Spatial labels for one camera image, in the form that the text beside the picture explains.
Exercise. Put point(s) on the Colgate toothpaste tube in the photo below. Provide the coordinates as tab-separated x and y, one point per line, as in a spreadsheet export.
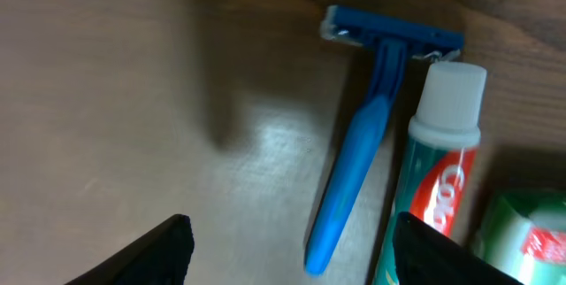
442	145

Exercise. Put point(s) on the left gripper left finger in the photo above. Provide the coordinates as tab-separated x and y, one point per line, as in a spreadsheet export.
161	256

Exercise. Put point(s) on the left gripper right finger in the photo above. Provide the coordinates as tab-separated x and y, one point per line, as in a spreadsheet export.
424	256

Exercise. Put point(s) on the green Dettol soap pack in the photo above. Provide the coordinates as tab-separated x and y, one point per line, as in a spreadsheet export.
522	234

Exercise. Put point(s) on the blue disposable razor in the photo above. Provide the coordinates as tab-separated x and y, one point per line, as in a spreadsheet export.
394	42

